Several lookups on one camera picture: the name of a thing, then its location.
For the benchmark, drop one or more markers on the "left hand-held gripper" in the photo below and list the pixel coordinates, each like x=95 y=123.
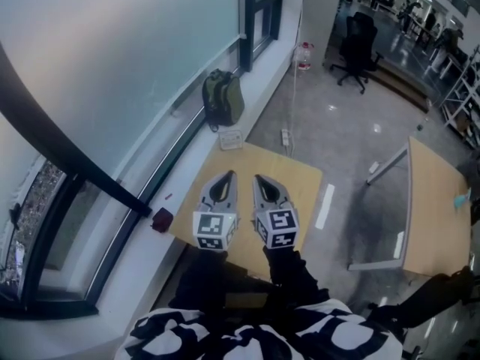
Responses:
x=212 y=227

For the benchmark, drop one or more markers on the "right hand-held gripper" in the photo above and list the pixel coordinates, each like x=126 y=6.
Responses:
x=277 y=227

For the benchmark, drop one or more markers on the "white rectangular object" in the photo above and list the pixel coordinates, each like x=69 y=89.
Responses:
x=231 y=140

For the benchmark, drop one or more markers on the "person's left forearm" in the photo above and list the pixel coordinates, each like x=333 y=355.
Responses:
x=206 y=276

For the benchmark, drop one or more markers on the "person's right forearm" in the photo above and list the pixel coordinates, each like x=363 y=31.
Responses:
x=288 y=276

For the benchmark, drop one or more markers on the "square wooden desk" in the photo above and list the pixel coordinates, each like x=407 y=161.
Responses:
x=270 y=163

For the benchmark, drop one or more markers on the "dark red pouch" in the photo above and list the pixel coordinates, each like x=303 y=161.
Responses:
x=162 y=219

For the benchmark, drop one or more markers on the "white power strip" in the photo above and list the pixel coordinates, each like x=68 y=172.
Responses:
x=373 y=167
x=285 y=136

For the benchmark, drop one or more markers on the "olive green backpack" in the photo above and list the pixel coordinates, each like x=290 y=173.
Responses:
x=225 y=99

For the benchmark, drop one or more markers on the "person's patterned black white top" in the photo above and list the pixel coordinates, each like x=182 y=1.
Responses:
x=262 y=336

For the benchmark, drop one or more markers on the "large clear water bottle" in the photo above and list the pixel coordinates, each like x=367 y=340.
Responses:
x=304 y=56

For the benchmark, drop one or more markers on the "long wooden desk metal legs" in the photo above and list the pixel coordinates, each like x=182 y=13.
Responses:
x=435 y=201

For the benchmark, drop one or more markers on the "wooden floor platform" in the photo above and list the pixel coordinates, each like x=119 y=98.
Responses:
x=401 y=84

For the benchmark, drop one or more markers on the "small teal object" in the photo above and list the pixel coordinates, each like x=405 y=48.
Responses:
x=461 y=198

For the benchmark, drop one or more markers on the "white metal shelving rack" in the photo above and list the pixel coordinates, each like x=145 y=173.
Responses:
x=463 y=96

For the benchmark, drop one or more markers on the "dark window frame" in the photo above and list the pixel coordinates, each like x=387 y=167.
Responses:
x=112 y=189

